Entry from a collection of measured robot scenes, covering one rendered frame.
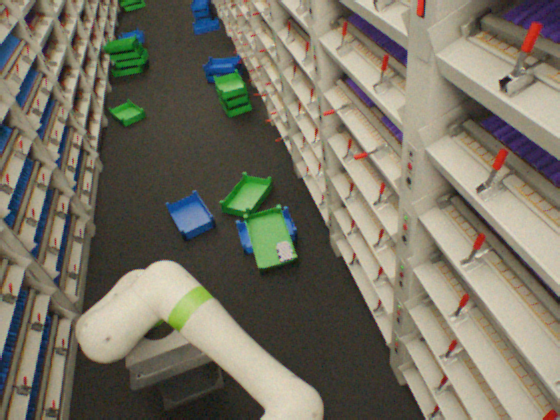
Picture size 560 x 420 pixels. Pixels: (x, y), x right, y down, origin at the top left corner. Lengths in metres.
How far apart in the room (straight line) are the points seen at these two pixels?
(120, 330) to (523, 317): 0.81
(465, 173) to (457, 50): 0.22
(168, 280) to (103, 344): 0.19
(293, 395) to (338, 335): 0.97
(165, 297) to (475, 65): 0.78
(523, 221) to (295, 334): 1.32
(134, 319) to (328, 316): 1.11
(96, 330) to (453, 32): 0.91
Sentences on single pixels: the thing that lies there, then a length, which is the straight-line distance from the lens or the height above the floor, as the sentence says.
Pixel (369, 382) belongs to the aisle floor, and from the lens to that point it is 1.80.
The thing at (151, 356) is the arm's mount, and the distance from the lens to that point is 1.57.
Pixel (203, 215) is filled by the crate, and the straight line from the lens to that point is 2.55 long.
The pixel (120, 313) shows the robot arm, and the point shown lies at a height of 0.90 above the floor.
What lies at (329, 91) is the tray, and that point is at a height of 0.91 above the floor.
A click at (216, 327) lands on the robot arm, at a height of 0.84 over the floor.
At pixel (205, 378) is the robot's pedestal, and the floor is 0.11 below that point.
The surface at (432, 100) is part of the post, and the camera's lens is 0.88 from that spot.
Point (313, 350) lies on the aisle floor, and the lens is 1.87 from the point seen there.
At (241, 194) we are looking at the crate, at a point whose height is 0.00.
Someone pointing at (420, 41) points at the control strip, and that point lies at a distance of 0.86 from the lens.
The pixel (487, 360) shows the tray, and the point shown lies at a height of 0.72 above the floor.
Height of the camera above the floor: 1.63
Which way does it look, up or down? 42 degrees down
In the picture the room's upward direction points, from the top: 12 degrees counter-clockwise
